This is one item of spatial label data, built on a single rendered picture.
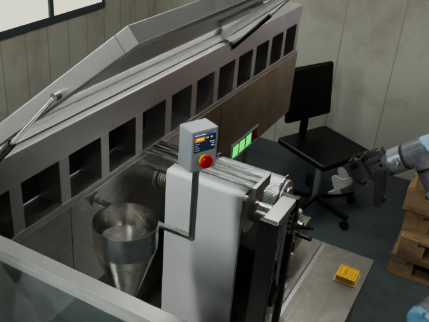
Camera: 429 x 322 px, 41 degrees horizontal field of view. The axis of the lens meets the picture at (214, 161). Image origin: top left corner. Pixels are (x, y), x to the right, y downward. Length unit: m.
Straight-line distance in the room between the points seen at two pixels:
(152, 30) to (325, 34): 3.56
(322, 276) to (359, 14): 2.50
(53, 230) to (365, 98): 3.30
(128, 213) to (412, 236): 2.52
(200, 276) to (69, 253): 0.42
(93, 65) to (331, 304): 1.40
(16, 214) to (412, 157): 1.02
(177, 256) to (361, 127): 2.95
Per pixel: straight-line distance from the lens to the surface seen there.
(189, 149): 1.22
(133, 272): 1.24
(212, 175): 1.56
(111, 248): 1.19
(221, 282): 1.70
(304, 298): 2.04
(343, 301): 2.07
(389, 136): 4.47
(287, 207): 1.48
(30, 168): 1.29
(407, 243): 3.60
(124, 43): 0.82
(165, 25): 0.87
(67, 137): 1.36
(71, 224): 1.47
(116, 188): 1.58
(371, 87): 4.37
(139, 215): 1.30
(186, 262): 1.73
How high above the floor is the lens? 2.24
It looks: 29 degrees down
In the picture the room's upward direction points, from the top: 5 degrees clockwise
